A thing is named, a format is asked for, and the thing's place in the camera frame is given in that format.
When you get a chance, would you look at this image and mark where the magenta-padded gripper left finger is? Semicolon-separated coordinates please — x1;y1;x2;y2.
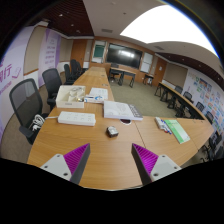
40;143;92;185

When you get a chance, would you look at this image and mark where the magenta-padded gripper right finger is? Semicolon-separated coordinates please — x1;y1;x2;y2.
131;143;183;186

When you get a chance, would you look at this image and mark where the black charger block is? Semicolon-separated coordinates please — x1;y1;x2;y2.
105;125;120;138

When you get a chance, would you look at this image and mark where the green booklet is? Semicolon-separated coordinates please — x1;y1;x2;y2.
163;119;192;145

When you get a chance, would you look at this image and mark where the white marker pack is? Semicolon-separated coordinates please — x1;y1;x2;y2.
154;116;173;135

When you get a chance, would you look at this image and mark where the white power strip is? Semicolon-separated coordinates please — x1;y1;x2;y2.
57;111;97;127

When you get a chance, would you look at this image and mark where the white open compartment box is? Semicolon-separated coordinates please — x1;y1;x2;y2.
55;85;87;109

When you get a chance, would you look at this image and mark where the white book with dark spine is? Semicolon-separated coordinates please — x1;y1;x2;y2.
103;100;144;122

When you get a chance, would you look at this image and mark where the long wooden side table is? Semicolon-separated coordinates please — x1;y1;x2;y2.
154;81;206;120

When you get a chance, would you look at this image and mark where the black mesh office chair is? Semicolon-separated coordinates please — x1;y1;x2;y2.
8;78;49;145
41;67;64;111

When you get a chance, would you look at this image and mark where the row of black side chairs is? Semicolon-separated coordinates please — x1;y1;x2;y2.
173;84;224;161

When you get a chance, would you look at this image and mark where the flat white and blue box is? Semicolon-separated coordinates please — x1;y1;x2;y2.
83;94;105;104

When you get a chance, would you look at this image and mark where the white printed paper sheet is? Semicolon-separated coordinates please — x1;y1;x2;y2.
88;87;109;101

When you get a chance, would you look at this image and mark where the small wooden side desk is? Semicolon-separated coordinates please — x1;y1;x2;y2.
143;73;155;87

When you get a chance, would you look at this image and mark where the group of black office chairs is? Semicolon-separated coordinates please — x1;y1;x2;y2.
63;59;87;86

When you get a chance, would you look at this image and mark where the wooden desk with dark legs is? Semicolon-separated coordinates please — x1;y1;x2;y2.
108;66;138;88

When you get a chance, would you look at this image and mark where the whiteboard with green panel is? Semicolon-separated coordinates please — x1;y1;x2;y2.
91;40;107;64

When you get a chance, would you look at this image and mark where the large bright ceiling light panel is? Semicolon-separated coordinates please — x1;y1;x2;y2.
119;3;218;58

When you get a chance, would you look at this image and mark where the white power strip cable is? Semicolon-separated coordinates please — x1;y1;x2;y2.
28;113;60;133

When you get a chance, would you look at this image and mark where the colourful wall poster display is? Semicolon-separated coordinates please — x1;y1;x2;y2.
186;68;224;134

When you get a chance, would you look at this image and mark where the wide purple white wall banner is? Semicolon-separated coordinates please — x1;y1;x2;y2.
0;26;34;141

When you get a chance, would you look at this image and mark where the plain white wall board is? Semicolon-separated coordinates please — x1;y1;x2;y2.
139;52;154;74

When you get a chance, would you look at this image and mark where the narrow purple wall banner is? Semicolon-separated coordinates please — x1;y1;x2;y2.
37;28;62;88

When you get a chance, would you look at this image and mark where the large black wall screen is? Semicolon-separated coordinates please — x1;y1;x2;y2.
105;42;144;70

